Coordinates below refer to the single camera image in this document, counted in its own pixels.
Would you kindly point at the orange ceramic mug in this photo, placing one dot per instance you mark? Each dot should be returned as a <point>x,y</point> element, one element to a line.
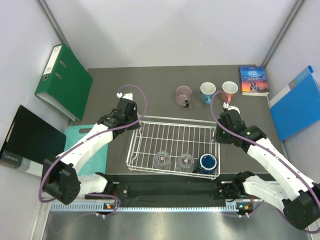
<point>229,88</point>

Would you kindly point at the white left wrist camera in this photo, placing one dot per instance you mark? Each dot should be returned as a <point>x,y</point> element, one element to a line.
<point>127,96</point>

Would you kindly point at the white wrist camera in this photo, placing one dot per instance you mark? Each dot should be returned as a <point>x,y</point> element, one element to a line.
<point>227,107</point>
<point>127,96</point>

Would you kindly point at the white slotted cable duct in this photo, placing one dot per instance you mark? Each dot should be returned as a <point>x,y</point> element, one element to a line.
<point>79,206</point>

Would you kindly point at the clear glass right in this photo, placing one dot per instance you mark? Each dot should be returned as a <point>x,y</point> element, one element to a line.
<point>185,163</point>

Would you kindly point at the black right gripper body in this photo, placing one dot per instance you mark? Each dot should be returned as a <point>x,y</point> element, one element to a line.
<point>223,136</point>

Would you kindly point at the clear glass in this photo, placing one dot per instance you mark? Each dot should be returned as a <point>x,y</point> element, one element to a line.
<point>185,163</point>
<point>162,161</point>

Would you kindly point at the Jane Eyre paperback book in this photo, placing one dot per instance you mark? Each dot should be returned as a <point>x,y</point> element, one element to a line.
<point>253,81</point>

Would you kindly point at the dark blue ceramic mug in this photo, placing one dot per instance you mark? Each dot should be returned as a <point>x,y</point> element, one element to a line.
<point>206,164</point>

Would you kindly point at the light blue dotted mug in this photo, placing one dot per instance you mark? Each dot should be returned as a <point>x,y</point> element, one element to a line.
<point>207,90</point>

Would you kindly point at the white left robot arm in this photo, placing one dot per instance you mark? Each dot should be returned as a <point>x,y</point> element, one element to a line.
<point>60,175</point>

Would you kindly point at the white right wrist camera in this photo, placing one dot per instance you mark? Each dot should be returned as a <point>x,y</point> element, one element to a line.
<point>227,107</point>

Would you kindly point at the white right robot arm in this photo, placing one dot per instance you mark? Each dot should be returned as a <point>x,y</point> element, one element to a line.
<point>296,196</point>

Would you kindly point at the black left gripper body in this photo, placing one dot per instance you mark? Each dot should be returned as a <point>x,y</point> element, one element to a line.
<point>130,119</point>

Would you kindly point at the lilac ceramic mug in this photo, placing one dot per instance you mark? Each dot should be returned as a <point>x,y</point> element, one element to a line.
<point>183,96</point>

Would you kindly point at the blue folder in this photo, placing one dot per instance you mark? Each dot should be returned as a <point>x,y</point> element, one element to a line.
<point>297,106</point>

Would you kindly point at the green lever arch binder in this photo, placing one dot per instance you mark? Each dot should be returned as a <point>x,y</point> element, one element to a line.
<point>65,83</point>

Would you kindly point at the white wire dish rack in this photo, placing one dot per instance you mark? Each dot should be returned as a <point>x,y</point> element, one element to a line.
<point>175,136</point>

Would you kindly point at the black clip file folder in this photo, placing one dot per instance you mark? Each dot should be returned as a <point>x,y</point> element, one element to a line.
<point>29,141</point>

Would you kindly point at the clear glass left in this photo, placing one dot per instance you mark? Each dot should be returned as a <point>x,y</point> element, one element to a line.
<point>162,161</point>

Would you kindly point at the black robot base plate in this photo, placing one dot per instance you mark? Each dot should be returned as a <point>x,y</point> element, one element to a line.
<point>164,190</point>

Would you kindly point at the teal cutting board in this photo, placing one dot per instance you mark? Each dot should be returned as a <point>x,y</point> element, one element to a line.
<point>98,162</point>

